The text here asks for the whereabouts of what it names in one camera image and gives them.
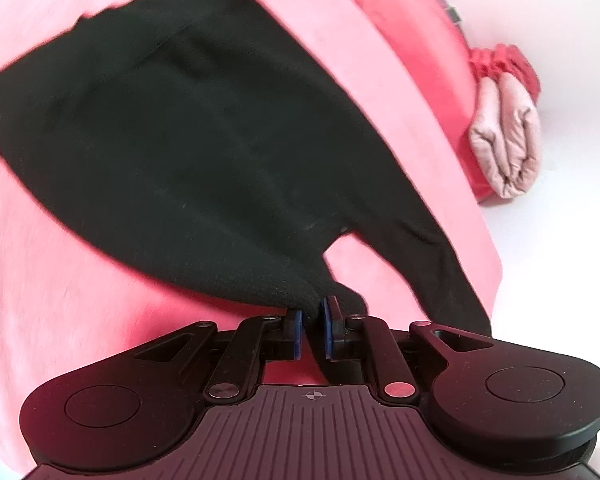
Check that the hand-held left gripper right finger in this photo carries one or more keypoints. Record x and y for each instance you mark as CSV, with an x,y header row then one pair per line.
x,y
326,327

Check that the red-covered bed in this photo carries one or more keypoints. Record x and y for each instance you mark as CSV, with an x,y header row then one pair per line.
x,y
420,60

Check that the black pants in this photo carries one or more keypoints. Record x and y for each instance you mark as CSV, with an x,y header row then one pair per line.
x,y
180,135

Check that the folded pink quilt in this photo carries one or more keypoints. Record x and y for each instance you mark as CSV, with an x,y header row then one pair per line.
x,y
507,145

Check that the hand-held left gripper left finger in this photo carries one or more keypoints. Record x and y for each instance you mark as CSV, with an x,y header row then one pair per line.
x,y
294,334

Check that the pink-covered work table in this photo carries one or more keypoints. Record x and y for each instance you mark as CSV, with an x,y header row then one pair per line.
x,y
55,285

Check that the red ruffled cloth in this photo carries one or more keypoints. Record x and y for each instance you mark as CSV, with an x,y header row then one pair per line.
x,y
505,62

